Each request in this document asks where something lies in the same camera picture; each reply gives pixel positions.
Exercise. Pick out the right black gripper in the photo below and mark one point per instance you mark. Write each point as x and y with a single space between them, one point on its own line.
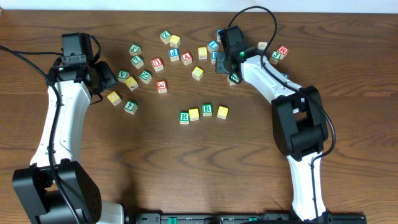
219 66

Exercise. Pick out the yellow block far left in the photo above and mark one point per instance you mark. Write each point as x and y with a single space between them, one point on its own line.
114 98

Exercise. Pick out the green V block left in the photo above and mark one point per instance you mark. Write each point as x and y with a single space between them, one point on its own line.
123 75

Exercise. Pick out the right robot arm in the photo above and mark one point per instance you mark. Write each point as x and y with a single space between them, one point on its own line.
300 124

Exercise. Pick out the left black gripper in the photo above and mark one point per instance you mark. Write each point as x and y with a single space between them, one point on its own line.
106 76

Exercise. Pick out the red M block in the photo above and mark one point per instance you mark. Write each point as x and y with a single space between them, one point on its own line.
283 51

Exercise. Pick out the yellow block centre top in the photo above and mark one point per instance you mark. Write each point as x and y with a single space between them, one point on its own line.
202 53

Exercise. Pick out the blue L block lower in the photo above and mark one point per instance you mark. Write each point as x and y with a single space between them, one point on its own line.
213 57

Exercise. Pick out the red A block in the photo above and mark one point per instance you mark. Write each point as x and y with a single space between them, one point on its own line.
186 58

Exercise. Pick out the blue P block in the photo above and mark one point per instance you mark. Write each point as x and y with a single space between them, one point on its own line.
174 55

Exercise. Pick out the green R block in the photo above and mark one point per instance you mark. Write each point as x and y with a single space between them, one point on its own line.
184 118

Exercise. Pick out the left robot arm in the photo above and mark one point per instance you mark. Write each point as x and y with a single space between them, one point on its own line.
55 188

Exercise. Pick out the red E block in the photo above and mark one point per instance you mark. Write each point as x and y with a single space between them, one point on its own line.
162 86

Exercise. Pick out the green j block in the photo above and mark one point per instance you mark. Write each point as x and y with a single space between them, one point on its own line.
275 57
135 50

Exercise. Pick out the yellow block beside V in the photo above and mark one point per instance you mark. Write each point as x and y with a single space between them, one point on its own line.
131 83

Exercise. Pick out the green 4 block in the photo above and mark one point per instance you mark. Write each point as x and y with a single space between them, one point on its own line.
130 107

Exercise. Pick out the green L block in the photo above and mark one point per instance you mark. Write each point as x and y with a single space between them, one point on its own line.
137 61

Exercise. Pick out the yellow O block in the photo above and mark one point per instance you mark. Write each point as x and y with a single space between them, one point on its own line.
194 114
222 112

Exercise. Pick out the blue L block upper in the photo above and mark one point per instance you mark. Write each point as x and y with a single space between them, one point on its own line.
213 46

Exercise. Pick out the green J block right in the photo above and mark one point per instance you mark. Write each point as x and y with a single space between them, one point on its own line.
275 57

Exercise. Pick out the green J block left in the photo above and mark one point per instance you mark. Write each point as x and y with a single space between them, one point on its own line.
135 50

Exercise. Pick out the green V block right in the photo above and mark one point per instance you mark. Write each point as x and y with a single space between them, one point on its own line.
233 79

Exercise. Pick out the green B block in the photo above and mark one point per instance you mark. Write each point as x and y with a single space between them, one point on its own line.
207 109

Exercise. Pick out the blue X block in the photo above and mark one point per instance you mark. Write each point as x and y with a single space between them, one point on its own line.
261 45

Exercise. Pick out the red U block left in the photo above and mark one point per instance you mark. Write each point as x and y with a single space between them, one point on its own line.
157 64

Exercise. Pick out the green Z block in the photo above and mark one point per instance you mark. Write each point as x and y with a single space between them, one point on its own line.
165 36

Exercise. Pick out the blue l block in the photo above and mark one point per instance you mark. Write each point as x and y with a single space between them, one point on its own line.
213 57
213 46

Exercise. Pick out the green v block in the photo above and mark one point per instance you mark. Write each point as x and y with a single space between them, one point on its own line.
123 75
233 79

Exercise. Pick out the green N block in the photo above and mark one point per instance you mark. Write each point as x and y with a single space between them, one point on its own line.
145 76

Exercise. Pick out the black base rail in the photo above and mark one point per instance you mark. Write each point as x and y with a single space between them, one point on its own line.
269 217

